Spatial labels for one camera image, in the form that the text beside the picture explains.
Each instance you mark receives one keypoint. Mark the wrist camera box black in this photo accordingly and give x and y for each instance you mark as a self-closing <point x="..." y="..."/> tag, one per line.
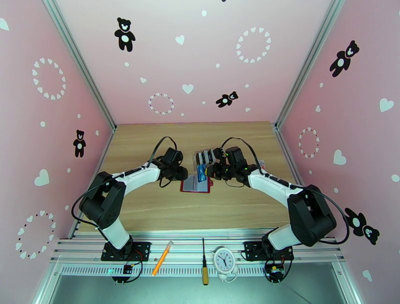
<point x="219" y="154"/>
<point x="178" y="157"/>

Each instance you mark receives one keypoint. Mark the white alarm clock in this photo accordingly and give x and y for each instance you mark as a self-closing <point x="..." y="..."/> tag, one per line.
<point x="224" y="258"/>

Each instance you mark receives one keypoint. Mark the aluminium frame post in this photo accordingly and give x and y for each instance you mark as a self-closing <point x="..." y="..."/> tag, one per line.
<point x="307" y="62"/>
<point x="82" y="62"/>

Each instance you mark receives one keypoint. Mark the clear acrylic card box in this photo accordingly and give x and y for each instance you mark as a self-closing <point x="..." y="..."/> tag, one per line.
<point x="194" y="157"/>

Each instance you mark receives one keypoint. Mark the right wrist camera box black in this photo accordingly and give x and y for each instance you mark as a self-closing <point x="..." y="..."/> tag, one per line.
<point x="219" y="154"/>

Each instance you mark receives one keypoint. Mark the aluminium front rail bed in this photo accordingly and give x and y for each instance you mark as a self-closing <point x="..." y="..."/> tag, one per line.
<point x="187" y="250"/>

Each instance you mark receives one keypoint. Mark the orange pencil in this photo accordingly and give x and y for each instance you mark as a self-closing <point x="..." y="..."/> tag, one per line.
<point x="162" y="258"/>

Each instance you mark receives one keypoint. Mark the black yellow power connector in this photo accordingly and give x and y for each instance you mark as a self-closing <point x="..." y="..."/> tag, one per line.
<point x="275" y="272"/>

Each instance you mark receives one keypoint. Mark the red leather card holder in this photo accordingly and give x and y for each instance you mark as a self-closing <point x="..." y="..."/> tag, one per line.
<point x="189" y="185"/>

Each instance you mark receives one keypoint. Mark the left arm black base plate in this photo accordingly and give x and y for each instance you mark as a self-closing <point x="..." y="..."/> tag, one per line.
<point x="143" y="248"/>

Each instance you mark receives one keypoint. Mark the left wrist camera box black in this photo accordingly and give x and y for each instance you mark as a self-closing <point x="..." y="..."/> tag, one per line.
<point x="178" y="157"/>

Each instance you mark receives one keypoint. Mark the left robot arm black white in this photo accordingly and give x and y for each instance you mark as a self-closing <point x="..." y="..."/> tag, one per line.
<point x="101" y="200"/>

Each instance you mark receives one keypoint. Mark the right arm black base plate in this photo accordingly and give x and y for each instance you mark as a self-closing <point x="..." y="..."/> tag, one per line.
<point x="250" y="250"/>

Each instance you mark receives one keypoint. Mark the grey metal shelf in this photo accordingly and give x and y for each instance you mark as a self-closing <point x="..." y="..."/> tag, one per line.
<point x="187" y="290"/>

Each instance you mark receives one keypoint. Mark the clear pack with red label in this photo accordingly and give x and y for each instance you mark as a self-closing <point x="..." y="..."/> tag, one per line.
<point x="262" y="162"/>

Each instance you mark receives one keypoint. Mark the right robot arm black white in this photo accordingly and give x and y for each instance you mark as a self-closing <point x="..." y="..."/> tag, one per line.
<point x="312" y="215"/>

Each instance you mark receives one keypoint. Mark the small black connector board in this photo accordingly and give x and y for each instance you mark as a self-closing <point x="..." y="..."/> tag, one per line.
<point x="127" y="268"/>

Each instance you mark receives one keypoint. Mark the aluminium table side rail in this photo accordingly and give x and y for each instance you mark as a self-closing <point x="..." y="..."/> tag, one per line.
<point x="104" y="150"/>
<point x="286" y="150"/>

